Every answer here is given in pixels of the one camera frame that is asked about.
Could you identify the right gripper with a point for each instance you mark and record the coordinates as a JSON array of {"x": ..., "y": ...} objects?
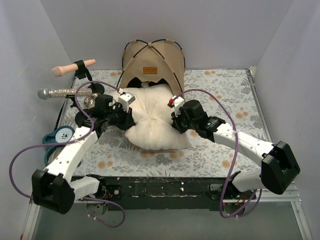
[{"x": 177, "y": 122}]

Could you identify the black round stand base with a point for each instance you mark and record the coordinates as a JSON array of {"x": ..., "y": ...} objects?
[{"x": 80, "y": 119}]

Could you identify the silver glitter toy microphone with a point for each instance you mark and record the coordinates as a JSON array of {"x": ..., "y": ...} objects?
[{"x": 46, "y": 94}]

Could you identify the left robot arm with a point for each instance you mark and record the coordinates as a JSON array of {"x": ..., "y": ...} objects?
[{"x": 53, "y": 187}]

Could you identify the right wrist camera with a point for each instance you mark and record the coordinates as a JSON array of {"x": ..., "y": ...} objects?
[{"x": 176, "y": 103}]

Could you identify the stainless steel pet bowl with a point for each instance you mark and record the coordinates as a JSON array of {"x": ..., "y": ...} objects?
[{"x": 89, "y": 101}]

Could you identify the black table front frame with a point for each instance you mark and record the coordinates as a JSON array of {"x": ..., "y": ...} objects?
[{"x": 155, "y": 193}]

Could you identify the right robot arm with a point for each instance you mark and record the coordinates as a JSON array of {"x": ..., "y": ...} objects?
[{"x": 278, "y": 166}]

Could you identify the rear black microphone stand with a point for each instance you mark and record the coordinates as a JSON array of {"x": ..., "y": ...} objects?
[{"x": 82, "y": 72}]

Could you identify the beige fabric pet tent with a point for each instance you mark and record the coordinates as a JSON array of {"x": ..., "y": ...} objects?
[{"x": 155, "y": 65}]

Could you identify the peach toy microphone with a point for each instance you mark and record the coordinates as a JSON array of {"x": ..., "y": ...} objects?
[{"x": 60, "y": 71}]

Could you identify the white pompom cat toy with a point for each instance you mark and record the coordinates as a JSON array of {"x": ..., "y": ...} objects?
[{"x": 144, "y": 84}]

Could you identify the cream plush pillow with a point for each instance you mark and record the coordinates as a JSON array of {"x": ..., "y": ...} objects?
[{"x": 153, "y": 123}]

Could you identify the aluminium rail frame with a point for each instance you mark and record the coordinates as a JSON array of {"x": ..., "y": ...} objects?
[{"x": 274, "y": 217}]

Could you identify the floral patterned table mat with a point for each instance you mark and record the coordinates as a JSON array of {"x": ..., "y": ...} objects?
[{"x": 226, "y": 96}]

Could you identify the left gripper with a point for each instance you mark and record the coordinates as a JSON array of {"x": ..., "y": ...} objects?
[{"x": 127, "y": 120}]

